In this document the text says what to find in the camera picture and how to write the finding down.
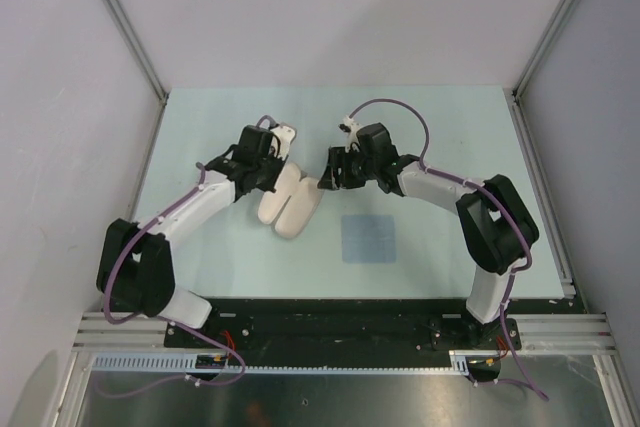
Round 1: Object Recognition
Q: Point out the grey slotted cable duct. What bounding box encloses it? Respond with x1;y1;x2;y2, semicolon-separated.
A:
92;350;471;376

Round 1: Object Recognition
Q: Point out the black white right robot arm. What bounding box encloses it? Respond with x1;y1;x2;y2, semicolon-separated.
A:
318;117;540;348

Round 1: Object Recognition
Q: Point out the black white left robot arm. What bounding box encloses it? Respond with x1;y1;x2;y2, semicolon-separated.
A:
96;120;296;347

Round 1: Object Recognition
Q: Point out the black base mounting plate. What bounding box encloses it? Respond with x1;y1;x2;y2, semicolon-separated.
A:
99;296;586;363

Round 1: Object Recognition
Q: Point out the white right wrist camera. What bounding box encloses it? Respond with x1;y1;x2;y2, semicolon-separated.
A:
339;116;362;143

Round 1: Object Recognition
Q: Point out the blue square cleaning cloth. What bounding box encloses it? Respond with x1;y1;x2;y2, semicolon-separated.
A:
341;214;397;264

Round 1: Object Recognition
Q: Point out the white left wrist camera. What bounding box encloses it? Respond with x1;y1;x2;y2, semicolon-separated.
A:
269;124;297;161

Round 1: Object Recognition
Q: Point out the aluminium post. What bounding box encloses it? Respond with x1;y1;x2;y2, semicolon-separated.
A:
511;0;581;100
101;0;168;106

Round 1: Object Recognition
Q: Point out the pale green glasses case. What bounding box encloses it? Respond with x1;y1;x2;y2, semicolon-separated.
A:
257;162;324;239

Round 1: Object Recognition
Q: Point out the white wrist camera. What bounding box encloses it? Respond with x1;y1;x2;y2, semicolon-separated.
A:
339;116;362;143
269;124;297;161

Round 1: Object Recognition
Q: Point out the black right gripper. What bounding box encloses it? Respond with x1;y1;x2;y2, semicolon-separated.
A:
318;146;379;191

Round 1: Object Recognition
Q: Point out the left rear aluminium post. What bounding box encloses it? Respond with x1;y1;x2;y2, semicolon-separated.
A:
101;0;168;106

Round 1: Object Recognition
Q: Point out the right rear aluminium post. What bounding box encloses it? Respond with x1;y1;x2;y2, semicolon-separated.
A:
511;0;581;100

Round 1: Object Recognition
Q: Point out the aluminium front frame rail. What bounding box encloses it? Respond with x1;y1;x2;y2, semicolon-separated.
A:
73;313;616;355

